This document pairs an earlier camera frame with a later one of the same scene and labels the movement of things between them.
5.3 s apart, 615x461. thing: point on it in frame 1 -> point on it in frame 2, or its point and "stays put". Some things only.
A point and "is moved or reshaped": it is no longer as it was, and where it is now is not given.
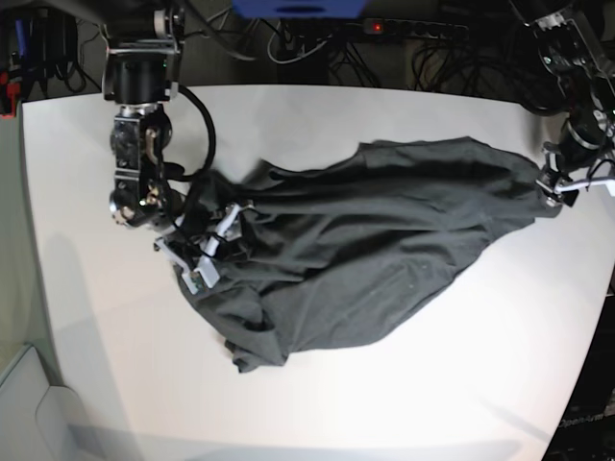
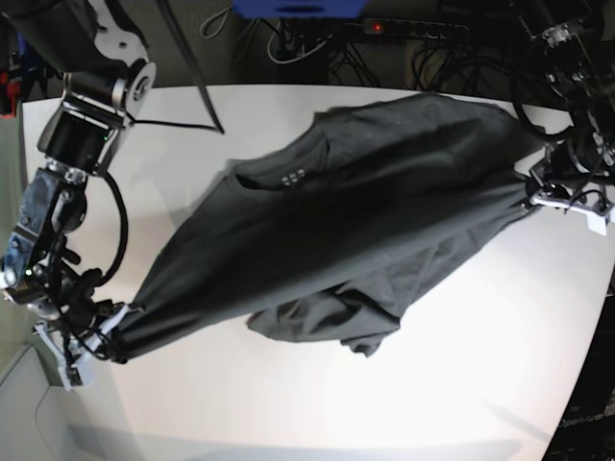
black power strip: [411, 28] stays put
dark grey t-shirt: [341, 256] is moved or reshaped
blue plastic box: [301, 9] stays put
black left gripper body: [197, 235] -> [82, 326]
